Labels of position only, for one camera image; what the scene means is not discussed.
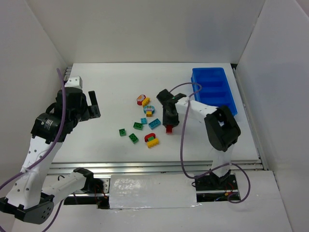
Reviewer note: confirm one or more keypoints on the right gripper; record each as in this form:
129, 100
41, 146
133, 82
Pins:
170, 120

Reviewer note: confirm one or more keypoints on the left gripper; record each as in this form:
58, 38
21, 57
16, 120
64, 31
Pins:
90, 110

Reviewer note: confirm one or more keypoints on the red rectangular lego brick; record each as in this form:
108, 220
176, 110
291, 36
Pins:
169, 129

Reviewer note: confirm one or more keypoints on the teal rectangular lego brick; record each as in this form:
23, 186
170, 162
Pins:
154, 124

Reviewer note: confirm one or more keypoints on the yellow lego brick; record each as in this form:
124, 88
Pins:
146, 101
152, 143

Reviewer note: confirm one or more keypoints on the red arch lego brick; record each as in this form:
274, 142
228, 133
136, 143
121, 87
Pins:
148, 136

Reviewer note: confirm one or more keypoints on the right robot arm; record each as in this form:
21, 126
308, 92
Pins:
221, 127

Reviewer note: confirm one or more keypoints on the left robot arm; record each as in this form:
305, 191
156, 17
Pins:
28, 200

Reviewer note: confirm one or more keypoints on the orange small lego brick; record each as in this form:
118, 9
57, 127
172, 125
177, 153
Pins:
149, 113

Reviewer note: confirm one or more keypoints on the teal printed round lego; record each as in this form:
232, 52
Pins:
149, 108

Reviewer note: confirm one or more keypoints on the small light blue lego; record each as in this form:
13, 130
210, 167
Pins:
144, 121

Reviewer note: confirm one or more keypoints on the green lego brick upper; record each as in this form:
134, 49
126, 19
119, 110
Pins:
138, 126

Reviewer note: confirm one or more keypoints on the red flower lego piece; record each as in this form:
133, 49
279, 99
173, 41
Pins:
140, 99

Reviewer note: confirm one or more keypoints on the green lego brick left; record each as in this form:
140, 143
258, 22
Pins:
122, 132

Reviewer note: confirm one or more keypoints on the green lego brick lower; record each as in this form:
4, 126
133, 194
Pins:
134, 139

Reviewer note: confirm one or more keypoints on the blue divided plastic bin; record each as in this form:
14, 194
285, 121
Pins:
215, 88

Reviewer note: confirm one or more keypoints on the white foil tape panel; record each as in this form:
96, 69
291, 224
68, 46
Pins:
151, 191

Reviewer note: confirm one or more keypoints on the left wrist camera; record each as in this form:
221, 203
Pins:
75, 82

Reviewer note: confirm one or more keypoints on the aluminium front rail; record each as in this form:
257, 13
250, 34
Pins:
163, 167

